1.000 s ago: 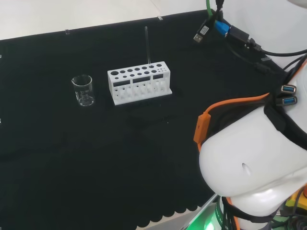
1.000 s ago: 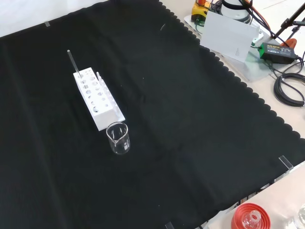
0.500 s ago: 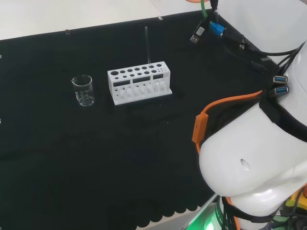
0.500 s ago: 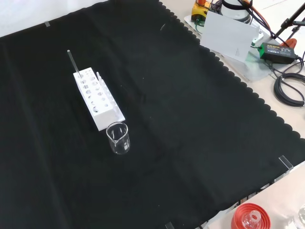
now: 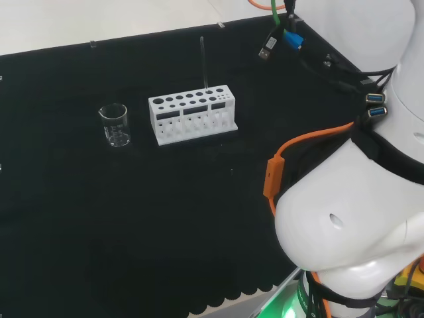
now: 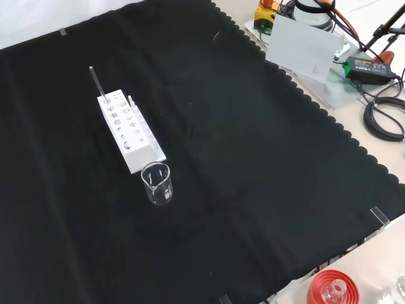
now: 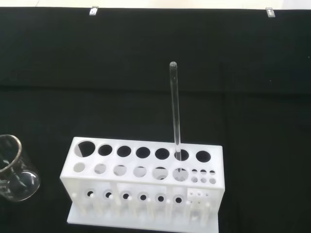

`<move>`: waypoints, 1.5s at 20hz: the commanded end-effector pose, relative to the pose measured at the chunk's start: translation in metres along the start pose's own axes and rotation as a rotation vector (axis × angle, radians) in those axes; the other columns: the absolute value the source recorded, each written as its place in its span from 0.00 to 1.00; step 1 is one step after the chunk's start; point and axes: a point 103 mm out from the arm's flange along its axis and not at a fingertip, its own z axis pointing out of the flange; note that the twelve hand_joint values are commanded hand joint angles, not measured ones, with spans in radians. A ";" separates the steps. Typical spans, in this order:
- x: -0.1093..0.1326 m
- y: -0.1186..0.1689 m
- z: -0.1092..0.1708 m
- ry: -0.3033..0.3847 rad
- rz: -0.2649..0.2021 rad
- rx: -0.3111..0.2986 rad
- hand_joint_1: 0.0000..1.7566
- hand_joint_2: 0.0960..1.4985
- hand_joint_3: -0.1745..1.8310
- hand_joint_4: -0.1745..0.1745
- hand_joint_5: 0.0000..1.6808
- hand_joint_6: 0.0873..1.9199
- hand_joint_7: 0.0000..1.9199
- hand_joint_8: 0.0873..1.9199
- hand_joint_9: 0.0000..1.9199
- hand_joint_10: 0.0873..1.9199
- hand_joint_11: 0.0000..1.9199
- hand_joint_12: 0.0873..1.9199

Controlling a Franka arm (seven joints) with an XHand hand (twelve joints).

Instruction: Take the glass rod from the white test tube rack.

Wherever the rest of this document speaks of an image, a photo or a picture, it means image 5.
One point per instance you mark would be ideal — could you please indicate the clear glass rod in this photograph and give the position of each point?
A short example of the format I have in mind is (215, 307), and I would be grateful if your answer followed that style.
(204, 63)

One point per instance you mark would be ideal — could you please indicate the white test tube rack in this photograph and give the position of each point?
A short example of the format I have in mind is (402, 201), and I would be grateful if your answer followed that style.
(190, 102)

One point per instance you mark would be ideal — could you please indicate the black bench cloth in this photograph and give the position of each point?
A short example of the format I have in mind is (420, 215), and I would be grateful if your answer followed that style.
(165, 205)

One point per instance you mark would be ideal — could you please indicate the clear glass beaker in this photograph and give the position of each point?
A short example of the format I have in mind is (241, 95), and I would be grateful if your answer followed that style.
(115, 132)

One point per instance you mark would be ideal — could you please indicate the usb plug with white label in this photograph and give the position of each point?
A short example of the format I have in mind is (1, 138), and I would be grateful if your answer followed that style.
(269, 44)

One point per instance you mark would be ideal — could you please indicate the clear cloth clip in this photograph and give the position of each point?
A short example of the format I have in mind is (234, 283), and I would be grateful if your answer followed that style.
(220, 24)
(93, 43)

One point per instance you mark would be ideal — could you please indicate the blue usb socket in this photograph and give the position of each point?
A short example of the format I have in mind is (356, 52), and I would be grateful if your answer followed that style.
(378, 112)

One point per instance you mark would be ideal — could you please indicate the yellow stop button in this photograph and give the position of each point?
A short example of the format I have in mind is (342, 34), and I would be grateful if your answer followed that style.
(405, 281)

